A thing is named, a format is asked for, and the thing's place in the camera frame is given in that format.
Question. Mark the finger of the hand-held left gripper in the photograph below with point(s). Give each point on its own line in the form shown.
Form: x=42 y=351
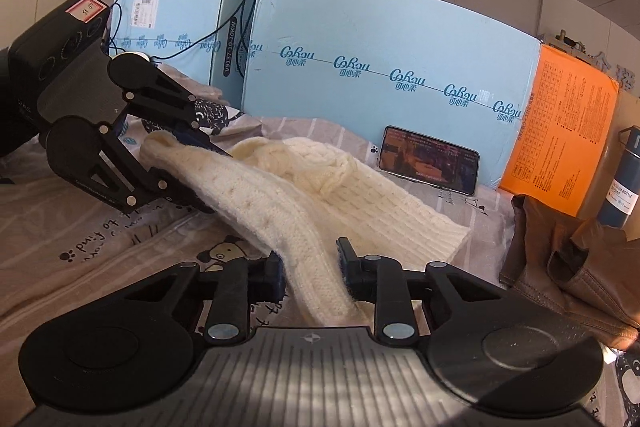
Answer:
x=176 y=196
x=192 y=133

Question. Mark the printed grey bed sheet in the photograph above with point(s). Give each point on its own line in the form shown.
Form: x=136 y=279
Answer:
x=75 y=232

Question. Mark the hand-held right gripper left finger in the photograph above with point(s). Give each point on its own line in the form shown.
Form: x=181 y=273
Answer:
x=275 y=278

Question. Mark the small light blue cardboard box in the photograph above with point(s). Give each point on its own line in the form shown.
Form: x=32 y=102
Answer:
x=175 y=7

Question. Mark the cream knit sweater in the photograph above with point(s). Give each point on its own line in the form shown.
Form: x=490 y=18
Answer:
x=305 y=207

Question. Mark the large light blue cardboard box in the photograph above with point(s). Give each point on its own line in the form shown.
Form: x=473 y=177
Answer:
x=380 y=32

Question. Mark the orange printed box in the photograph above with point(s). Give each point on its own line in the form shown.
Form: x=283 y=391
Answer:
x=560 y=132

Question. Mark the smartphone with lit screen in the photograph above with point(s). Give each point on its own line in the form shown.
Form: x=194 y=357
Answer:
x=427 y=159

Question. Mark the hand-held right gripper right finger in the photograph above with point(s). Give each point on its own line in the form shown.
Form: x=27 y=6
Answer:
x=345 y=263

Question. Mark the dark blue insulated bottle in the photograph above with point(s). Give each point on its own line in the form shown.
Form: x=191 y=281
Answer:
x=625 y=187

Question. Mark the brown garment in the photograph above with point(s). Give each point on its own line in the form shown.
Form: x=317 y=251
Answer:
x=575 y=267

